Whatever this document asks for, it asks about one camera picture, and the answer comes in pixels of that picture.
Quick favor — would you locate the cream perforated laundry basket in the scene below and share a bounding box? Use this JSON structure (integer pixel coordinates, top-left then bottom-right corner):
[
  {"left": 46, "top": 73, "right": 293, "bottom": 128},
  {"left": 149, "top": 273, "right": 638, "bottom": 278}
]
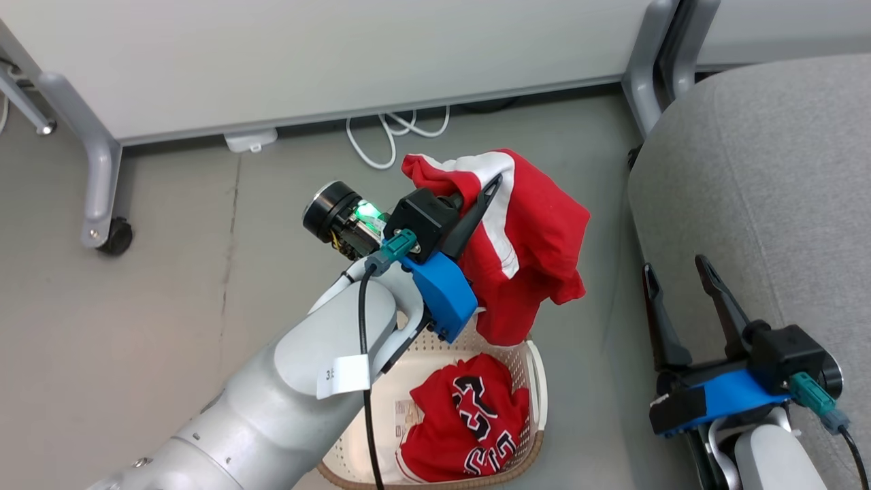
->
[{"left": 316, "top": 320, "right": 548, "bottom": 490}]

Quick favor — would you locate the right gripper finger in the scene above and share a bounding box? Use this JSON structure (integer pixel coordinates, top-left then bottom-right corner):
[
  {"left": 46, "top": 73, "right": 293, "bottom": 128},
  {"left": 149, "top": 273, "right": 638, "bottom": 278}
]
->
[
  {"left": 695, "top": 256, "right": 770, "bottom": 360},
  {"left": 643, "top": 264, "right": 692, "bottom": 372}
]

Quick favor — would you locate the grey leg with caster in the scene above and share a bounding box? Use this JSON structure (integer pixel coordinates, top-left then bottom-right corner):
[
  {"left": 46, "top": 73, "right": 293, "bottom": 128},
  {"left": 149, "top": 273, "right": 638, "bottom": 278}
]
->
[{"left": 37, "top": 71, "right": 123, "bottom": 249}]

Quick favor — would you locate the white plastic floor adapter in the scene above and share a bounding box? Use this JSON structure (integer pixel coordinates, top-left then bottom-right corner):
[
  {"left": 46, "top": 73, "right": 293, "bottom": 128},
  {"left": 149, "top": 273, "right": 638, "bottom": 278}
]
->
[{"left": 224, "top": 128, "right": 278, "bottom": 153}]

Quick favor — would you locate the white floor cable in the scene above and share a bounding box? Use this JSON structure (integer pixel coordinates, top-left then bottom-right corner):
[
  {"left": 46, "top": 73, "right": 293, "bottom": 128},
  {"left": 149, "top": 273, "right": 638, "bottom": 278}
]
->
[{"left": 346, "top": 105, "right": 451, "bottom": 170}]

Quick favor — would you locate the small white partition panel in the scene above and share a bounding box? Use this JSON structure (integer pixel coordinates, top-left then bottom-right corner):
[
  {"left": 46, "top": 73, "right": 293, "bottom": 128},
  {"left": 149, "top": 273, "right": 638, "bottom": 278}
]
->
[{"left": 695, "top": 0, "right": 871, "bottom": 70}]

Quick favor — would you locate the blue left camera mount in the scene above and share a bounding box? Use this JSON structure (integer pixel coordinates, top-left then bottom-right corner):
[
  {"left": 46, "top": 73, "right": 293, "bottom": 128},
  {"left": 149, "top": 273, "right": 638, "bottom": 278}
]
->
[{"left": 401, "top": 252, "right": 478, "bottom": 344}]

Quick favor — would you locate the white paper cable tag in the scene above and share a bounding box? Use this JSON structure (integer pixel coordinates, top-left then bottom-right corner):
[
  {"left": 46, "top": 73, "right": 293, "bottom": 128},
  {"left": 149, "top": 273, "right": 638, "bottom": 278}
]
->
[{"left": 316, "top": 354, "right": 372, "bottom": 400}]

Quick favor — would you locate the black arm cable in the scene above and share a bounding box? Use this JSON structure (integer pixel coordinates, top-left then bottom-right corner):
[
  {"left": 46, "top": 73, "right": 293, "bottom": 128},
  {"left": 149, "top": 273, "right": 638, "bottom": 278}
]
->
[
  {"left": 358, "top": 229, "right": 418, "bottom": 490},
  {"left": 789, "top": 372, "right": 871, "bottom": 490}
]

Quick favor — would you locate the red basketball jersey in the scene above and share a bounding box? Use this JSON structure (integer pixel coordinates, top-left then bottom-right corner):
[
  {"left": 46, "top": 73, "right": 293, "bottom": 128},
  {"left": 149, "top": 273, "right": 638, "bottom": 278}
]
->
[{"left": 396, "top": 353, "right": 531, "bottom": 484}]

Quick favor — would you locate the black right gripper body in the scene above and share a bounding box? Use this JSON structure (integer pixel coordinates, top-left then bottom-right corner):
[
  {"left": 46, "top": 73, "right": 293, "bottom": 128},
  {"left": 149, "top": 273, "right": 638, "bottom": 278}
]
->
[{"left": 655, "top": 357, "right": 755, "bottom": 395}]

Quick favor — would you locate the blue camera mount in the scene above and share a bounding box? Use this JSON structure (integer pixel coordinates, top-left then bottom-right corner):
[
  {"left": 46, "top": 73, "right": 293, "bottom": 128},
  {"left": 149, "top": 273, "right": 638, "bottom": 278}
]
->
[
  {"left": 401, "top": 252, "right": 478, "bottom": 344},
  {"left": 648, "top": 370, "right": 795, "bottom": 438}
]

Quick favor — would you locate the grey fabric sofa seat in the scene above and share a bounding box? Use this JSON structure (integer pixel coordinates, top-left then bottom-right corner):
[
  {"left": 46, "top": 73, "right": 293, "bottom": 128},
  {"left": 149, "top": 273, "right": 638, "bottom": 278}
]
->
[{"left": 626, "top": 53, "right": 871, "bottom": 490}]

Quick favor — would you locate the blue right camera mount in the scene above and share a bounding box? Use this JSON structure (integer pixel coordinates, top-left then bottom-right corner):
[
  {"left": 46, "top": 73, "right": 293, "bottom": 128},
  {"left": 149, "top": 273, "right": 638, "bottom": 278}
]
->
[{"left": 648, "top": 370, "right": 795, "bottom": 438}]

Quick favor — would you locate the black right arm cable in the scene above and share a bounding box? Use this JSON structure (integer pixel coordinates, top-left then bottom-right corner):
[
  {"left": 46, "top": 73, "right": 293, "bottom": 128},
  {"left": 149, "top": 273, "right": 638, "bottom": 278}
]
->
[{"left": 789, "top": 372, "right": 871, "bottom": 490}]

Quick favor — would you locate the grey curved partition leg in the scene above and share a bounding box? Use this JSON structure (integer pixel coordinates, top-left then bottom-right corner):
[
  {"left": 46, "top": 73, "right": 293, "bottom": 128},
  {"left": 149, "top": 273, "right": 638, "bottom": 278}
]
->
[
  {"left": 621, "top": 0, "right": 681, "bottom": 140},
  {"left": 657, "top": 0, "right": 721, "bottom": 103}
]

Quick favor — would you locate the red garment with white stripe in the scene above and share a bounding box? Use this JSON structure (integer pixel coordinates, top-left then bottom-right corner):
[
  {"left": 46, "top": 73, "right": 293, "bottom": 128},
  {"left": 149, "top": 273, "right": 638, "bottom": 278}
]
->
[{"left": 401, "top": 148, "right": 591, "bottom": 346}]

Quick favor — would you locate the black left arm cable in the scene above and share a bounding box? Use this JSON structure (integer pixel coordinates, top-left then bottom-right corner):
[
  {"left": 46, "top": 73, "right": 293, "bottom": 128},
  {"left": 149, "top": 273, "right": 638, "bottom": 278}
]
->
[{"left": 358, "top": 229, "right": 418, "bottom": 490}]

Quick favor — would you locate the thin grey slanted leg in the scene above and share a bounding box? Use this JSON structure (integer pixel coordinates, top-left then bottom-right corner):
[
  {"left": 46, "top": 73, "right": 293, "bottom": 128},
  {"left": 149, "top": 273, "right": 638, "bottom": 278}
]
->
[{"left": 0, "top": 20, "right": 56, "bottom": 135}]

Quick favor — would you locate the large white partition panel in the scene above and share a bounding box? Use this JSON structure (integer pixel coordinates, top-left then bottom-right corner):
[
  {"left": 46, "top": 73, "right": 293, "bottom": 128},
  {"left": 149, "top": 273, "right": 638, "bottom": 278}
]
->
[{"left": 0, "top": 0, "right": 664, "bottom": 145}]

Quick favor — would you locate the printed basket sticker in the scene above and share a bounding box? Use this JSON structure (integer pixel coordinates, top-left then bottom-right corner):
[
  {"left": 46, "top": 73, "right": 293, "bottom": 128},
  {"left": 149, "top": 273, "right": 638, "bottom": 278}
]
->
[{"left": 395, "top": 400, "right": 426, "bottom": 443}]

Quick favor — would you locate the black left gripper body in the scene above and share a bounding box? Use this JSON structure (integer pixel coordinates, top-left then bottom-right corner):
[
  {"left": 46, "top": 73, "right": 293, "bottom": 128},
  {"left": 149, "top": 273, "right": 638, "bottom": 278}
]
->
[{"left": 302, "top": 180, "right": 393, "bottom": 263}]

